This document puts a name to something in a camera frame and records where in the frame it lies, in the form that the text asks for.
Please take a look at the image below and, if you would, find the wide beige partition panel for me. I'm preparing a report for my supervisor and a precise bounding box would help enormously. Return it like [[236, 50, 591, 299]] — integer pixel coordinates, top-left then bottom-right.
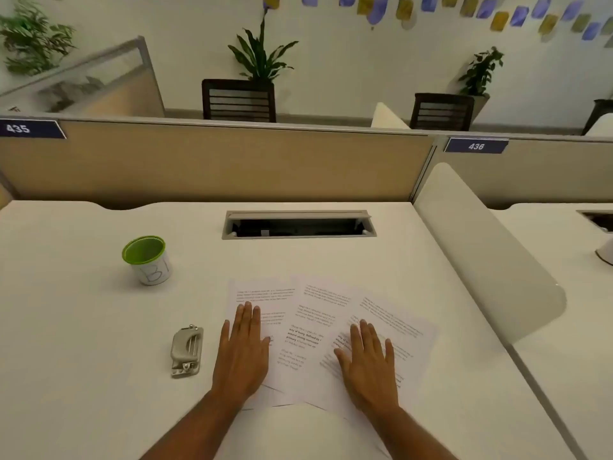
[[0, 112, 437, 209]]

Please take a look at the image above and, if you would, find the grey desk cable tray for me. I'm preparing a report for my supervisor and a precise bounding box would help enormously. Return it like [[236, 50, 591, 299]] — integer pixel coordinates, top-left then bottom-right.
[[221, 210, 378, 241]]

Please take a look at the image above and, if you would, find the green rimmed white cup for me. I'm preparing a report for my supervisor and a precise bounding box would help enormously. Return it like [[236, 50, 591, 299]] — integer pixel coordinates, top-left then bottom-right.
[[121, 235, 172, 287]]

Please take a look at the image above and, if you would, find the person's right hand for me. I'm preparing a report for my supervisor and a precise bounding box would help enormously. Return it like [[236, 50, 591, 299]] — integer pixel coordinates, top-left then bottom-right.
[[333, 319, 401, 420]]

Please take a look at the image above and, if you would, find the narrow beige partition panel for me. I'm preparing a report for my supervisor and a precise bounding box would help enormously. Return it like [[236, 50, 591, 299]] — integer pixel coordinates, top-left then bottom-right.
[[414, 131, 613, 210]]

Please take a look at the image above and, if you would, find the neighbouring white desk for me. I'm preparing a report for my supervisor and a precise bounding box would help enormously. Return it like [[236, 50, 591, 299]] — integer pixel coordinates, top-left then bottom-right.
[[490, 202, 613, 460]]

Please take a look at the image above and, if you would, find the grey metal hole punch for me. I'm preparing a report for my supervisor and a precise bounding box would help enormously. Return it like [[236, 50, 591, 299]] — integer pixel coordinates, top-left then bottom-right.
[[170, 324, 205, 379]]

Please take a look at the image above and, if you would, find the glass topped beige partition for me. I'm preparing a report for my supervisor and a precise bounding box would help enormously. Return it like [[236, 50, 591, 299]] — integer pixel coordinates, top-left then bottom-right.
[[0, 35, 166, 119]]

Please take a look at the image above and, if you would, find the person's left hand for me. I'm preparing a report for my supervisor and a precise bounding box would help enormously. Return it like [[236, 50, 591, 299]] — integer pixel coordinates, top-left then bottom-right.
[[210, 301, 272, 408]]

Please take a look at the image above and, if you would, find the small leaf green plant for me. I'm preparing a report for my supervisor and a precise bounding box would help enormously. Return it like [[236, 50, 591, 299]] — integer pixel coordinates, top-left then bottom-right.
[[457, 46, 505, 97]]

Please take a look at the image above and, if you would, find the beige side partition panel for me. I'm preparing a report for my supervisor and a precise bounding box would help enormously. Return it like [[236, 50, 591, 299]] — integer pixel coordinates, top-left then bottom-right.
[[0, 171, 21, 210]]

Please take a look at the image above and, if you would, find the tall bushy green plant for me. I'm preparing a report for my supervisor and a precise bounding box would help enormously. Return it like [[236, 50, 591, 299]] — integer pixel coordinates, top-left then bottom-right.
[[0, 0, 77, 77]]

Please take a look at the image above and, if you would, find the long leaf green plant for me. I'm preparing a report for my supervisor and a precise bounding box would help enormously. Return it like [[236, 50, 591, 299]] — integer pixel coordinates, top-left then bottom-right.
[[227, 4, 300, 83]]

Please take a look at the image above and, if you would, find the blue number label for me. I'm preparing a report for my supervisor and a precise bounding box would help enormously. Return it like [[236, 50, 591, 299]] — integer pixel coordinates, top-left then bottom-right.
[[443, 136, 510, 155], [0, 118, 68, 140]]

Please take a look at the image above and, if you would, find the beige planter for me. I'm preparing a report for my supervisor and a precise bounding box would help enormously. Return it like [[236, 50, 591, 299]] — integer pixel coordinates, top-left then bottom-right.
[[471, 94, 491, 125]]

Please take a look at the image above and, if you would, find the white curved desk divider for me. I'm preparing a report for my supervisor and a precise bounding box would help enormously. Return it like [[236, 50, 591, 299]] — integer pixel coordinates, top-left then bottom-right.
[[371, 102, 411, 130], [585, 113, 613, 137], [412, 162, 568, 346]]

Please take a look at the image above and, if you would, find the row of coloured wall stickers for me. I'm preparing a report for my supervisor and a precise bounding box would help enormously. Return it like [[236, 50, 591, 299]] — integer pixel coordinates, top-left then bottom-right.
[[124, 0, 613, 49]]

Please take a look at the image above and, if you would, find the person's left forearm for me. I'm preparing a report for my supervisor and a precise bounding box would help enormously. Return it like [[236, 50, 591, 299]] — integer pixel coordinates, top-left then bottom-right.
[[139, 390, 259, 460]]

